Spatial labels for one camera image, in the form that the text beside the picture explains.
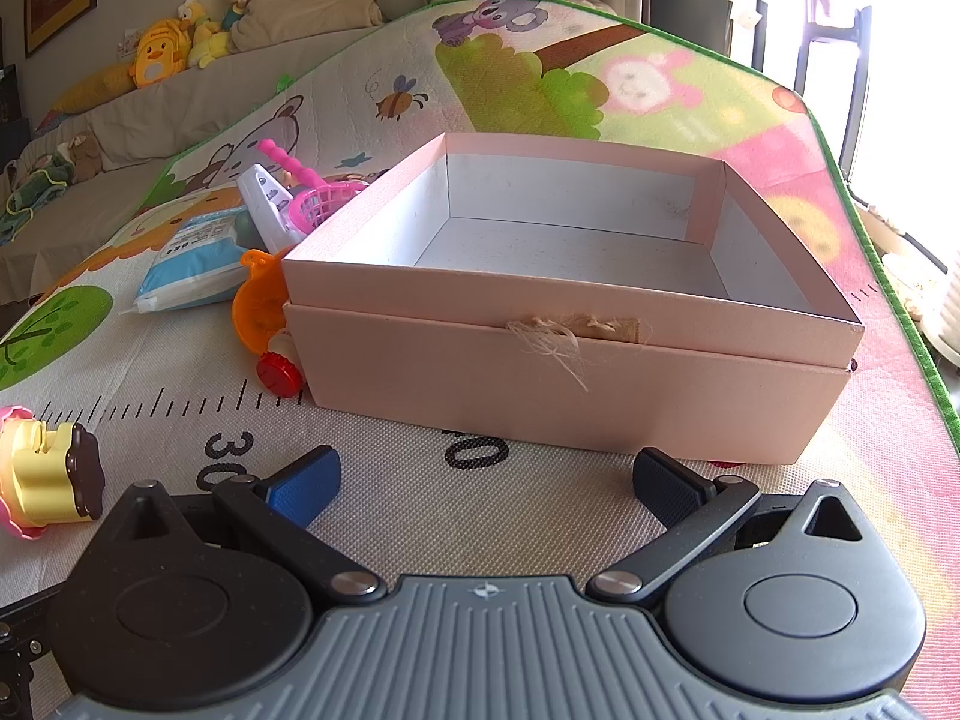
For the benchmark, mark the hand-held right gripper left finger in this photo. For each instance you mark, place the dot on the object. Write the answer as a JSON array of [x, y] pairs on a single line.
[[304, 487]]

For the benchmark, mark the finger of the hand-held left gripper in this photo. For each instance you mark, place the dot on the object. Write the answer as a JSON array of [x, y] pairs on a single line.
[[19, 637]]

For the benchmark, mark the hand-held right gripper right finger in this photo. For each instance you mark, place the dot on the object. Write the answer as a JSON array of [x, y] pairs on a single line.
[[664, 484]]

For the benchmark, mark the pink cardboard box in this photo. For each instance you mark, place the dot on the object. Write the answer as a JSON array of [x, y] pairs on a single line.
[[525, 405]]

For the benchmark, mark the yellow pink cupcake toy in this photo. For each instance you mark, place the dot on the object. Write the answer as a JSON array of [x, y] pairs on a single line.
[[45, 480]]

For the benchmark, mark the pink plastic net scoop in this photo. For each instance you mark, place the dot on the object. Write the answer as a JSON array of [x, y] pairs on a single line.
[[315, 204]]

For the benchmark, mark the orange plastic toy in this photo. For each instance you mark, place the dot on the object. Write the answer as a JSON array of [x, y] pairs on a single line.
[[259, 307]]

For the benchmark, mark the cartoon printed play mat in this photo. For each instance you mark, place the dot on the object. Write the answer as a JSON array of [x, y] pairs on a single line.
[[150, 360]]

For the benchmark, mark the blue white tissue packet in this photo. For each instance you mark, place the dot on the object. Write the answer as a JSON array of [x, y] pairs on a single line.
[[191, 262]]

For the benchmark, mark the white plastic toy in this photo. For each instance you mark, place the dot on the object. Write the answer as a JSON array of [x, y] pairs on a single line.
[[259, 187]]

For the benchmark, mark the white ribbed basket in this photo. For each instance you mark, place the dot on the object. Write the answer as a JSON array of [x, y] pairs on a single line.
[[946, 322]]

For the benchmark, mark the green knitted cloth pile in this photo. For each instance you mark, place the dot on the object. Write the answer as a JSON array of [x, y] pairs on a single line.
[[37, 180]]

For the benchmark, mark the long yellow plush pillow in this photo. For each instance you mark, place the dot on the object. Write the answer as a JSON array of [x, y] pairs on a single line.
[[94, 90]]

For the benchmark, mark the yellow duck plush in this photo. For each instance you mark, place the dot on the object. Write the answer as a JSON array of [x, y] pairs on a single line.
[[159, 56]]

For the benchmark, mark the small yellow plush toy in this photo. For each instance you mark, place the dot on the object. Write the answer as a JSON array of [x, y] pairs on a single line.
[[202, 41]]

